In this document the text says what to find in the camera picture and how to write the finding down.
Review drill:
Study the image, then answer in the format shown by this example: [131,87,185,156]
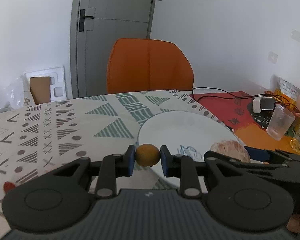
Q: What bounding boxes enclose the peeled pomelo segment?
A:
[210,140,250,163]

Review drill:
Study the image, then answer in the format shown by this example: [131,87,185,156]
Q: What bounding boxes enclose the clear plastic cup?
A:
[267,104,295,141]

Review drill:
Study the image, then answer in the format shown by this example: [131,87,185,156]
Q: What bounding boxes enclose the orange chair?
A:
[107,38,194,94]

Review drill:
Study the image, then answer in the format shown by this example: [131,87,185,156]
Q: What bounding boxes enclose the red plum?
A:
[3,181,15,194]

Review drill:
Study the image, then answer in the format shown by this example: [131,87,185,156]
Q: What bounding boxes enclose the white ceramic bowl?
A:
[136,110,243,189]

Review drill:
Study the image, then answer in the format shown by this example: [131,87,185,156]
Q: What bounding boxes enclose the yellow snack bag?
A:
[273,76,300,113]

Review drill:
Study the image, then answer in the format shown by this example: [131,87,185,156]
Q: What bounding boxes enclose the clear plastic bag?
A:
[4,75,35,111]

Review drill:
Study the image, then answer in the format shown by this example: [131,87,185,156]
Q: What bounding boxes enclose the grey door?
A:
[70,0,155,98]

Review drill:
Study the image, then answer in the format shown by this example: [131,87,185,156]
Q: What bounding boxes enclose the black door handle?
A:
[78,9,95,32]

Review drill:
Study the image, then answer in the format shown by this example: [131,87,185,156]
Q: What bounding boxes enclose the white power adapter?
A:
[253,97,275,113]

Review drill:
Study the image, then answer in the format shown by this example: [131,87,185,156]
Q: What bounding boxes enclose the black cable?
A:
[191,87,300,117]

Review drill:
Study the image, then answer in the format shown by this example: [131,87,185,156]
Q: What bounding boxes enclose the white foam packaging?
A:
[24,67,66,105]

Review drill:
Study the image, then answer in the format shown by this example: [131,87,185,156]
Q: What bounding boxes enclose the patterned white tablecloth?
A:
[0,90,236,238]

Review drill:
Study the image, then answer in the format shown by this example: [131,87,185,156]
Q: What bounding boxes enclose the brown cardboard piece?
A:
[30,76,51,105]

